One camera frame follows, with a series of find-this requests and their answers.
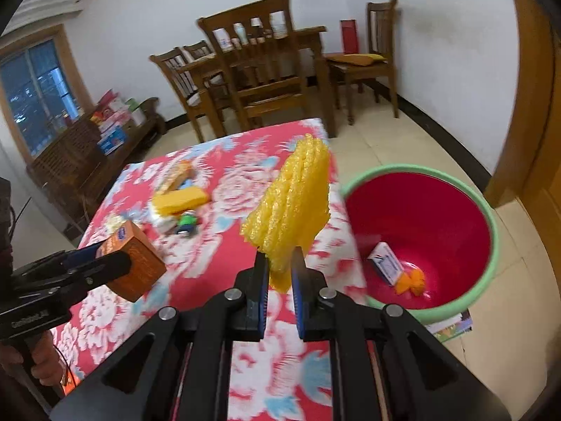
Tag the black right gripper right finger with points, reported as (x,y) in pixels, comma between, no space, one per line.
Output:
(313,301)

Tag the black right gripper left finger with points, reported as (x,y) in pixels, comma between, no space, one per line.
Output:
(250,321)

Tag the teal cardboard box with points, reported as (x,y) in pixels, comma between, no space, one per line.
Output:
(386,263)

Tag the orange cardboard box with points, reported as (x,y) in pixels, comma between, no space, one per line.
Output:
(146,265)

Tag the yellow foam net sleeve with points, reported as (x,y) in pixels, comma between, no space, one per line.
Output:
(292,211)

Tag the orange snack wrapper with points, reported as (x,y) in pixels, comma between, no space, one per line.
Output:
(178,173)

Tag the left hand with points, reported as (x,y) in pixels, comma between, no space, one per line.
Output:
(47,368)

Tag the small green toy bottle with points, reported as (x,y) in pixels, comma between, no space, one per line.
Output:
(187,224)

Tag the wooden bench sofa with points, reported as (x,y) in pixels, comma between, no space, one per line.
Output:
(74,172)

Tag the magazine under bin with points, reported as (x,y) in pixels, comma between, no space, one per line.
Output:
(452,327)

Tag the red bin with green rim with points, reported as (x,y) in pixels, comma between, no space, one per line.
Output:
(431,221)

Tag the white crumpled plastic wrapper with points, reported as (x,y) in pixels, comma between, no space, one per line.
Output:
(162,224)

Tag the red floral tablecloth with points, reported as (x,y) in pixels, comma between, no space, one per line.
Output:
(278,378)

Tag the stack of gift boxes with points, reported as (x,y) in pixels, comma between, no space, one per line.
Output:
(116,119)

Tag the window with blue glass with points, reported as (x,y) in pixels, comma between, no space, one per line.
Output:
(42,91)

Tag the near wooden dining chair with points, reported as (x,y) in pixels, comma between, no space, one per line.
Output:
(257,50)

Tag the wooden dining chair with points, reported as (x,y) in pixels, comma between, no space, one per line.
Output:
(257,50)
(172,64)

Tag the right wooden chair with cushion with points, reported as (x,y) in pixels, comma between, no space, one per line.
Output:
(360,68)

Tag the left wooden dining chair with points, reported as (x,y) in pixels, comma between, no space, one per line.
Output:
(172,64)

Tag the wooden dining table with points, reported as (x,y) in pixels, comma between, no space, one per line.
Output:
(208,66)

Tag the red gift bag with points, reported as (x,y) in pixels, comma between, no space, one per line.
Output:
(349,30)

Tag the wooden door frame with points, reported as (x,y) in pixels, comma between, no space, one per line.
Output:
(515,172)

